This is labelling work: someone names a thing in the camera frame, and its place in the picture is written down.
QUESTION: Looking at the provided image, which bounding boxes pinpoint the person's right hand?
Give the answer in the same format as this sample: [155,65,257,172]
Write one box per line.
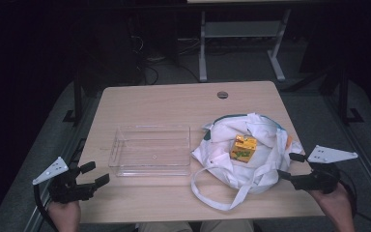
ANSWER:
[306,184,353,216]

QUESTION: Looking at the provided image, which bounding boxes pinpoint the person's leg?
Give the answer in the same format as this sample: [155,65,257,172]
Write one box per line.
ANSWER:
[199,219,256,232]
[137,220,195,232]

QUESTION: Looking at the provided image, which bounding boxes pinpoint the aluminium floor rail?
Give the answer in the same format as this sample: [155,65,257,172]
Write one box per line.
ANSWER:
[322,95,371,211]
[22,95,101,232]

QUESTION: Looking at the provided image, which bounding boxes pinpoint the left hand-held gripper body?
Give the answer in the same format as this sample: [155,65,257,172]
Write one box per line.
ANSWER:
[32,157,97,205]

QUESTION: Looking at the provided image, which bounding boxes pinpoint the person's left leg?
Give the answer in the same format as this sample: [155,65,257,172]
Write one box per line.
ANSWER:
[137,220,195,232]

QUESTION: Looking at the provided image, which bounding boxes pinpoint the black metal stand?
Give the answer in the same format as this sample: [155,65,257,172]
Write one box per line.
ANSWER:
[62,72,85,128]
[337,66,365,126]

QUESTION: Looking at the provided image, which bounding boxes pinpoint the white cloth tote bag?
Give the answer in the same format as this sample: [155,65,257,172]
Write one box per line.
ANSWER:
[190,112,304,213]

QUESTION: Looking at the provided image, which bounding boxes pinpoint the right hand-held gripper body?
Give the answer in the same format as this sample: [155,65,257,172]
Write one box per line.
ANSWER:
[291,145,358,195]

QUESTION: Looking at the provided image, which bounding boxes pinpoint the white metal desk frame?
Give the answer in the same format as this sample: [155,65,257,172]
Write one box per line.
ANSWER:
[198,9,292,83]

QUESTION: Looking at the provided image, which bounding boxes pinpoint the yellow juice box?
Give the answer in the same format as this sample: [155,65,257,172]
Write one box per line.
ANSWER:
[229,134,258,164]

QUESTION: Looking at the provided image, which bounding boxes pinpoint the person's right leg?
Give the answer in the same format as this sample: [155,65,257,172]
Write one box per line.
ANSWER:
[199,219,256,232]

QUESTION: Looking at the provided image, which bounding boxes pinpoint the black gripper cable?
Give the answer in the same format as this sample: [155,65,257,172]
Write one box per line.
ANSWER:
[337,178,371,232]
[33,184,60,232]

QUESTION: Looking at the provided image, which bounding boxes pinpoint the black floor cables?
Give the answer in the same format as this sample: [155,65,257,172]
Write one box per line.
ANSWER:
[128,33,201,86]

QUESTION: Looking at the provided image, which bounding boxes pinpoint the person's left hand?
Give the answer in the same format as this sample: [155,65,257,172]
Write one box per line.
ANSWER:
[46,200,82,232]

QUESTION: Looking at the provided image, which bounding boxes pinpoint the clear plastic container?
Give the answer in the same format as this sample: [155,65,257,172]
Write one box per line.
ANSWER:
[107,124,192,178]

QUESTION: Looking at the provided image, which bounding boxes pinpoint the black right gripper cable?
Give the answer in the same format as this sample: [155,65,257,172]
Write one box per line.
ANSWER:
[337,178,371,232]

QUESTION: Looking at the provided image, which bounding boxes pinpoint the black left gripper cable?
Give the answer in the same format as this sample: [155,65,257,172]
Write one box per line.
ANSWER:
[33,184,60,232]

